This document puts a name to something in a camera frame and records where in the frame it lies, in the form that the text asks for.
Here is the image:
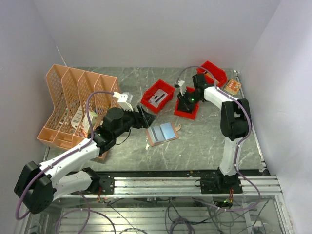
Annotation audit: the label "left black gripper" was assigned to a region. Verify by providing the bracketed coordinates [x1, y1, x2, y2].
[113, 104, 156, 138]

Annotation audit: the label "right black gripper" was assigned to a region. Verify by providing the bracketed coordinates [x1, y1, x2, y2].
[177, 89, 202, 111]

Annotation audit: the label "red bin front pair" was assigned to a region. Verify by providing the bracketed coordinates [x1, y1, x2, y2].
[174, 87, 199, 120]

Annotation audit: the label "red bin pair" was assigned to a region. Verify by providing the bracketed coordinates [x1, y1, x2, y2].
[196, 61, 228, 88]
[174, 87, 199, 120]

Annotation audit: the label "magnetic stripe card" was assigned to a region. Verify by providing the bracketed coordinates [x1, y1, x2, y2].
[148, 126, 165, 144]

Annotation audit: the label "white credit card stack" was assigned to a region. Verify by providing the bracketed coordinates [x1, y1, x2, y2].
[148, 89, 168, 108]

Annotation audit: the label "brown leather card holder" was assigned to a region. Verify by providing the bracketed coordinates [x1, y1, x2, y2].
[147, 122, 181, 146]

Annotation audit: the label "red bin with cards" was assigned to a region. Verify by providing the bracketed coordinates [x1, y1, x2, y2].
[140, 79, 175, 114]

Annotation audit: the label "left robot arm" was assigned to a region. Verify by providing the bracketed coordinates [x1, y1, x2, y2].
[14, 106, 156, 214]

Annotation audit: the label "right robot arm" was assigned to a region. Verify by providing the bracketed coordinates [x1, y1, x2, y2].
[175, 74, 252, 193]

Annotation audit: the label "white ruler card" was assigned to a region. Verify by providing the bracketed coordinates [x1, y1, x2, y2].
[71, 106, 83, 129]

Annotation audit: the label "red bin rear pair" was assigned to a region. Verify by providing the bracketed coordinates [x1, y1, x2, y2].
[196, 61, 228, 88]

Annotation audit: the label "orange spiral notepad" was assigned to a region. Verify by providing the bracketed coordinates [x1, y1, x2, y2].
[224, 79, 242, 95]

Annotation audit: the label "green white carton box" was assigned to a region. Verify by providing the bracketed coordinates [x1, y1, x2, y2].
[81, 110, 98, 133]

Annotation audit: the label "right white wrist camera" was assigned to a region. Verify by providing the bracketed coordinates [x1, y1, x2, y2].
[175, 80, 187, 96]

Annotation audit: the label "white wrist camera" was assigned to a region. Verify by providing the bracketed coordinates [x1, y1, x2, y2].
[113, 92, 134, 112]
[175, 80, 187, 96]

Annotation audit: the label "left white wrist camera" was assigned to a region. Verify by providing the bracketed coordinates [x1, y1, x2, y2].
[113, 92, 134, 112]

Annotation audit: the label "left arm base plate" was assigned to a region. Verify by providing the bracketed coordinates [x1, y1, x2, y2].
[79, 175, 115, 195]

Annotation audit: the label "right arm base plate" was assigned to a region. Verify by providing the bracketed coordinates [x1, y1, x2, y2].
[194, 177, 243, 195]

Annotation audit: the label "loose floor cables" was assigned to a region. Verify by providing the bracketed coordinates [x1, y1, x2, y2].
[97, 195, 269, 234]

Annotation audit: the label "aluminium rail frame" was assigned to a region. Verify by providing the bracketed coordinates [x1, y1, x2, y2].
[39, 175, 282, 200]

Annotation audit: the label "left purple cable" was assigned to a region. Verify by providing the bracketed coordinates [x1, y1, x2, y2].
[15, 90, 117, 234]

